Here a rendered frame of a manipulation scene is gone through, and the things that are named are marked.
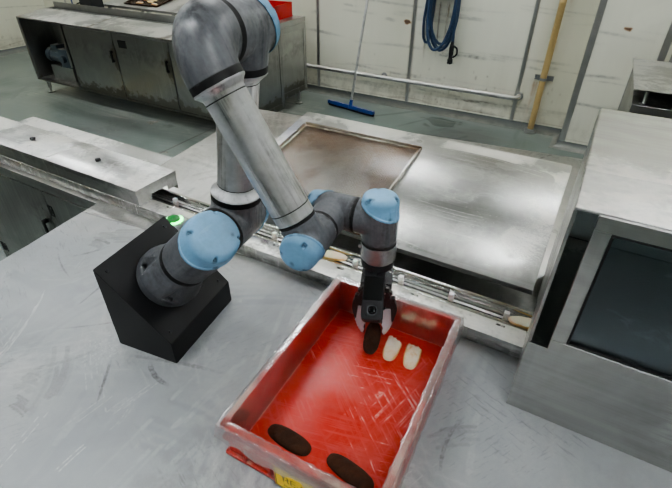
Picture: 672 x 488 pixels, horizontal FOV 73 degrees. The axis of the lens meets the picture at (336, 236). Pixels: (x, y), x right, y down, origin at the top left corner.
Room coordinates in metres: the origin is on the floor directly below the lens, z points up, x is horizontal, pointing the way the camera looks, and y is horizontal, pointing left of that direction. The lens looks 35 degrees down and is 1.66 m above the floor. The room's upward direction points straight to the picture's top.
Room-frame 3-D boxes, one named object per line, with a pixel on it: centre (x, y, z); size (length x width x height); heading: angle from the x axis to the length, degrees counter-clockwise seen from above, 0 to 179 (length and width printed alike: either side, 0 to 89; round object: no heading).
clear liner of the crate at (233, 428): (0.61, -0.04, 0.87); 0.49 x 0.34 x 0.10; 153
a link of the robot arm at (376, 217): (0.78, -0.09, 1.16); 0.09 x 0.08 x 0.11; 68
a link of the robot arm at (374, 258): (0.78, -0.09, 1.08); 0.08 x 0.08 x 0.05
